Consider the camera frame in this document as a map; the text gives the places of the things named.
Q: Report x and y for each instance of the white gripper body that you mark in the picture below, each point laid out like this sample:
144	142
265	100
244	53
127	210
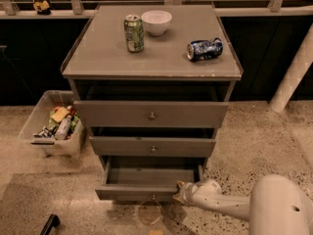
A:
193	193

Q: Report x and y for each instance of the grey bottom drawer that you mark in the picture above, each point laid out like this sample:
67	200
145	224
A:
142	179

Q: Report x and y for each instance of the grey drawer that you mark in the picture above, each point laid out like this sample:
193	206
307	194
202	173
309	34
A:
142	179
151	146
151	113

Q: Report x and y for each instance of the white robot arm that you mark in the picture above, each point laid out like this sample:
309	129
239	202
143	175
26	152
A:
275	206

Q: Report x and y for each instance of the grey middle drawer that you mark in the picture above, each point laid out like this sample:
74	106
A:
151	146

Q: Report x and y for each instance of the grey drawer cabinet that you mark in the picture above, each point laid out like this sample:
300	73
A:
102	69

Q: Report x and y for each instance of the grey top drawer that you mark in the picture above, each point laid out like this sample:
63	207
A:
151	113

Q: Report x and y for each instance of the white diagonal pillar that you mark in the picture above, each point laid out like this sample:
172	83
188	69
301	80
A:
300	64

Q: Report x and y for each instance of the white plastic bottle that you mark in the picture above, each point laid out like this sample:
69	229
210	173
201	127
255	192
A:
63	128

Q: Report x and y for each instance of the blue crushed soda can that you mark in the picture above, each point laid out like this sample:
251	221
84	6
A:
200	50

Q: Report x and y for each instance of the clear plastic bin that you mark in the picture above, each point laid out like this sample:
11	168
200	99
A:
39	130

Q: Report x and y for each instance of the yellow sponge in bin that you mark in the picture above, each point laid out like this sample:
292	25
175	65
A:
60	114

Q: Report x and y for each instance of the white ceramic bowl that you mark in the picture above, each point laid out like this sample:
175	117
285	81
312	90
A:
156	22

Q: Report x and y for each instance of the green soda can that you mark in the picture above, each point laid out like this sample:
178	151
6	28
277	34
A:
134	33

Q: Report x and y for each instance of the yellow black toy on ledge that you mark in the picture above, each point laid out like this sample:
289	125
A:
42	7

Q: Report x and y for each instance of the black handle on floor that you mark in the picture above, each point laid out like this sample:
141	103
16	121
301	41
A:
52	222

